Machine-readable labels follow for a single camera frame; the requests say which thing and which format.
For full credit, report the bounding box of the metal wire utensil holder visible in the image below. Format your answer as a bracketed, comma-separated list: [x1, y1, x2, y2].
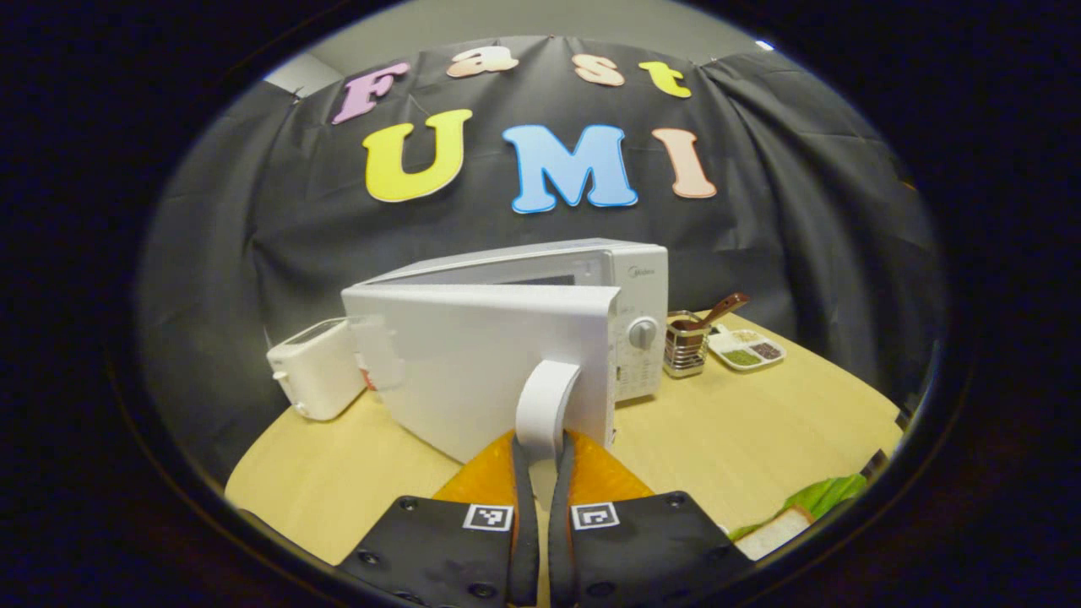
[664, 311, 710, 378]

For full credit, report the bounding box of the white divided dish with grains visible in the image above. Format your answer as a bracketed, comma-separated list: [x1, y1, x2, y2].
[708, 325, 786, 372]

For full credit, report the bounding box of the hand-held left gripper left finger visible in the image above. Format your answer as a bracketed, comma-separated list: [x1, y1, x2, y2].
[336, 429, 541, 608]

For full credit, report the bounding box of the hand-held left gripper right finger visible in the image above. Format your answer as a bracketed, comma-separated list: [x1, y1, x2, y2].
[547, 429, 757, 608]

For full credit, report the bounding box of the bread and lettuce sandwich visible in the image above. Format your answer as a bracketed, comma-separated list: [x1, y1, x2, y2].
[728, 473, 871, 562]

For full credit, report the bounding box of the white microwave oven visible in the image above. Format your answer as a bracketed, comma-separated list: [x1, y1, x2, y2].
[341, 238, 670, 467]

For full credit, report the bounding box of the white toaster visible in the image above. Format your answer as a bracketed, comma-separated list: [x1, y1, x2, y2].
[267, 317, 372, 421]

